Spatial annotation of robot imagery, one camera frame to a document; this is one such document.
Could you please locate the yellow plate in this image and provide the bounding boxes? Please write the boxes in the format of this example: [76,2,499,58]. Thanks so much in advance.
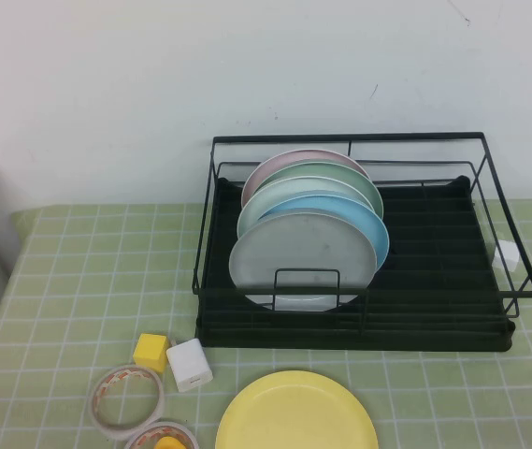
[214,370,380,449]

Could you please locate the pale mint plate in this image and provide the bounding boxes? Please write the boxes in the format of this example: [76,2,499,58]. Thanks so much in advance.
[236,176,379,239]

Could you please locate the grey plate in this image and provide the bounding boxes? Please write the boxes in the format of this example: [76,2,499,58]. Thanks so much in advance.
[228,210,379,313]

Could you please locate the pink plate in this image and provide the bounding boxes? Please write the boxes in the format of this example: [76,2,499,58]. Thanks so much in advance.
[240,149,373,211]

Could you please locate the green plate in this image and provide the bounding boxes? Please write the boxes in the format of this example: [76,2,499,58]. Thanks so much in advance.
[251,160,385,221]

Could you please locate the blue plate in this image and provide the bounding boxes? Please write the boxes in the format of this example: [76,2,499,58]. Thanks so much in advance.
[258,194,391,273]

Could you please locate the white charger block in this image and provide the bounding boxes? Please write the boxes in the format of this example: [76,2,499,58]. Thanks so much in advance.
[165,338,212,393]

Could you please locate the yellow cube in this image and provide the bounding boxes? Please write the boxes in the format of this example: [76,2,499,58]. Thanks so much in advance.
[133,333,169,373]

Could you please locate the green checked tablecloth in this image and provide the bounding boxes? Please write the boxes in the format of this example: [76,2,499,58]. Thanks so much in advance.
[0,198,532,449]

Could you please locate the large clear tape roll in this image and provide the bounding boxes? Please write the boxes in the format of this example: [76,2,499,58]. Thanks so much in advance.
[89,365,166,431]

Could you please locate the small clear tape roll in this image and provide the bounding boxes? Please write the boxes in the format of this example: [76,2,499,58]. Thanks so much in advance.
[122,419,200,449]

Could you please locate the small yellow toy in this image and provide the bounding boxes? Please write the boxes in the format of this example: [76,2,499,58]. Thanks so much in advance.
[152,435,187,449]

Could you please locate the small white block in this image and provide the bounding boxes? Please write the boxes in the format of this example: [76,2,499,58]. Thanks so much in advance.
[493,239,520,274]

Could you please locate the black wire dish rack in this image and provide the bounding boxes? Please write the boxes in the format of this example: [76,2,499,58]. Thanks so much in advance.
[192,131,532,339]
[197,175,514,353]

